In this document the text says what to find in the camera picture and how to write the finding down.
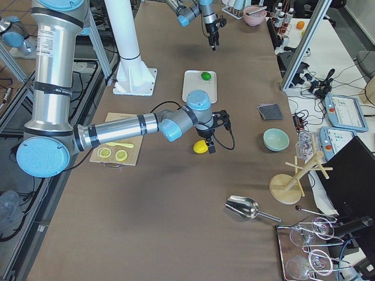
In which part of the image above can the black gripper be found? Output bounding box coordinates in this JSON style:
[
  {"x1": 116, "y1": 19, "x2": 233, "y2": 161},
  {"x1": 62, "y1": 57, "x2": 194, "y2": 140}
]
[
  {"x1": 204, "y1": 17, "x2": 227, "y2": 51},
  {"x1": 196, "y1": 110, "x2": 231, "y2": 154}
]

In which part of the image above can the yellow lemon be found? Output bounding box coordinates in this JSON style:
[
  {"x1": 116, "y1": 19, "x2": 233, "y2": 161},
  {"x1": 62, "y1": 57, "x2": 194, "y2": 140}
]
[{"x1": 193, "y1": 140, "x2": 209, "y2": 154}]

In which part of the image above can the green lime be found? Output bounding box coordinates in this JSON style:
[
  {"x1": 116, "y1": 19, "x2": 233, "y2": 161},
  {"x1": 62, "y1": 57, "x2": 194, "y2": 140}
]
[{"x1": 200, "y1": 71, "x2": 212, "y2": 81}]

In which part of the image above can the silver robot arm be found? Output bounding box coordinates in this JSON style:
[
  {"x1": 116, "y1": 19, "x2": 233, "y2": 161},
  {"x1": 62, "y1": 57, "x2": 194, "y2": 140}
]
[
  {"x1": 165, "y1": 0, "x2": 227, "y2": 51},
  {"x1": 16, "y1": 1, "x2": 226, "y2": 178}
]

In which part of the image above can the white rabbit print tray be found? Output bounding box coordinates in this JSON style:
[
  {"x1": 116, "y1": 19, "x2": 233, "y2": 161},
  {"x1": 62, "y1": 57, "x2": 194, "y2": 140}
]
[{"x1": 182, "y1": 70, "x2": 217, "y2": 104}]

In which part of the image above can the pink ice bucket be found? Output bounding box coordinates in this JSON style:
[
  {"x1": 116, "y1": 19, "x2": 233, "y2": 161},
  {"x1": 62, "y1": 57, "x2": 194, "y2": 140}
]
[{"x1": 243, "y1": 6, "x2": 267, "y2": 26}]

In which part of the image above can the light green bowl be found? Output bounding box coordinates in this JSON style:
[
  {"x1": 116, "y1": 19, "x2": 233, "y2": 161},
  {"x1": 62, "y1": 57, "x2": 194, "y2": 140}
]
[{"x1": 262, "y1": 128, "x2": 290, "y2": 152}]

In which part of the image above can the grey folded cloth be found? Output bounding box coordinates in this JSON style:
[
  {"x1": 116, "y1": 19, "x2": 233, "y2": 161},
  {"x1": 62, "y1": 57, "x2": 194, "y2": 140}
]
[{"x1": 257, "y1": 103, "x2": 284, "y2": 121}]

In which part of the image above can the silver metal scoop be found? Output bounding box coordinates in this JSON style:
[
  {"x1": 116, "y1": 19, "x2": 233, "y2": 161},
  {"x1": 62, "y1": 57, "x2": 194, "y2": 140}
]
[{"x1": 225, "y1": 195, "x2": 282, "y2": 222}]

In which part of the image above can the bamboo cutting board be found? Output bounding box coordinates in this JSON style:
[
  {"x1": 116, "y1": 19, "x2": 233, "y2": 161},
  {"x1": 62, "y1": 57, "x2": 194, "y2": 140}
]
[{"x1": 88, "y1": 112, "x2": 144, "y2": 167}]

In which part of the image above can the wooden cup tree stand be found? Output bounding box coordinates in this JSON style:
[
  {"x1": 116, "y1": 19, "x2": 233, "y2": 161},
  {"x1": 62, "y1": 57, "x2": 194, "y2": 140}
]
[{"x1": 269, "y1": 135, "x2": 333, "y2": 205}]

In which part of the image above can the orange fruit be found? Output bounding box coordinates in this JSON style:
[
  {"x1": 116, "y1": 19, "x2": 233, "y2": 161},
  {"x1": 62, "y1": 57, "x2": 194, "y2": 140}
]
[{"x1": 296, "y1": 20, "x2": 305, "y2": 30}]

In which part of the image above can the lemon slice upper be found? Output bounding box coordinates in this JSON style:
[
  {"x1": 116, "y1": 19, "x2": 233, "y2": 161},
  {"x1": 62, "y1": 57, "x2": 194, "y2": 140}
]
[{"x1": 115, "y1": 149, "x2": 128, "y2": 162}]

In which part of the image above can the lemon slice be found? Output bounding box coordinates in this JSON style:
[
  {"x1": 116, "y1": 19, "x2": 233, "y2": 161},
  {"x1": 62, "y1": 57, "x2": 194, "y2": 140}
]
[
  {"x1": 115, "y1": 149, "x2": 128, "y2": 162},
  {"x1": 97, "y1": 147, "x2": 112, "y2": 159}
]

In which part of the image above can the yellow plastic knife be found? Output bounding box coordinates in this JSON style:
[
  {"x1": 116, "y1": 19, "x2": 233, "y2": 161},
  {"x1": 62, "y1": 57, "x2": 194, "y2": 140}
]
[{"x1": 106, "y1": 142, "x2": 134, "y2": 149}]

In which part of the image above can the lemon slice lower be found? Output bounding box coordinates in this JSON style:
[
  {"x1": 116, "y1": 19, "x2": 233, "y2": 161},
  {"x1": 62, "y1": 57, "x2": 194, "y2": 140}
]
[{"x1": 97, "y1": 147, "x2": 112, "y2": 159}]

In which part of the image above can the blue teach pendant near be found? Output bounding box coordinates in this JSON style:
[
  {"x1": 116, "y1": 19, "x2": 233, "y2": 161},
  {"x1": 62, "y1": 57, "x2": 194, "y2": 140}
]
[{"x1": 319, "y1": 126, "x2": 357, "y2": 155}]

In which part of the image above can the blue teach pendant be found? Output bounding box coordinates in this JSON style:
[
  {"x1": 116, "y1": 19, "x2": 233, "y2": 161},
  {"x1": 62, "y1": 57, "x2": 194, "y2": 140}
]
[
  {"x1": 325, "y1": 94, "x2": 369, "y2": 132},
  {"x1": 319, "y1": 126, "x2": 357, "y2": 155}
]

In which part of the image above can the blue teach pendant far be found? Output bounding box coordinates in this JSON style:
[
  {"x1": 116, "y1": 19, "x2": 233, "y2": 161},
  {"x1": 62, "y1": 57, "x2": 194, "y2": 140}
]
[{"x1": 325, "y1": 94, "x2": 369, "y2": 132}]

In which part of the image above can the black monitor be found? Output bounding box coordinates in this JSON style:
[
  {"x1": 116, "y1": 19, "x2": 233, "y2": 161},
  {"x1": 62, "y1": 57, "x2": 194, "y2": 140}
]
[{"x1": 318, "y1": 136, "x2": 374, "y2": 218}]

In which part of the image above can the wine glass rack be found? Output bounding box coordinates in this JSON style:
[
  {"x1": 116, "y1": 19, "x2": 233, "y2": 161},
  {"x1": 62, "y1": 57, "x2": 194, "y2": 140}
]
[{"x1": 276, "y1": 217, "x2": 351, "y2": 280}]

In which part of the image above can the white wire cup rack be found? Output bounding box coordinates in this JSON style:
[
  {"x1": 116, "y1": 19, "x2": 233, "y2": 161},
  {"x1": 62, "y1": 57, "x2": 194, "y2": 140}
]
[{"x1": 221, "y1": 0, "x2": 246, "y2": 20}]

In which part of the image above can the copper wire bottle rack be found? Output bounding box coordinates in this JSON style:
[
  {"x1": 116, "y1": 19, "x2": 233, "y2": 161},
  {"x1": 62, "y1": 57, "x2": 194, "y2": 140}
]
[{"x1": 267, "y1": 1, "x2": 295, "y2": 39}]

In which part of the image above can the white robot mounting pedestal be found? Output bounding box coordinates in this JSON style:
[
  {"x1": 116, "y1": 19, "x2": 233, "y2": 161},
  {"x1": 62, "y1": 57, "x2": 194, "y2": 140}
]
[{"x1": 105, "y1": 1, "x2": 157, "y2": 97}]

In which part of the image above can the aluminium frame post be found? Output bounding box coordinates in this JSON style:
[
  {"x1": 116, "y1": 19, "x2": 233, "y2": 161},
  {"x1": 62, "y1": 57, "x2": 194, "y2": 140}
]
[{"x1": 280, "y1": 0, "x2": 332, "y2": 92}]

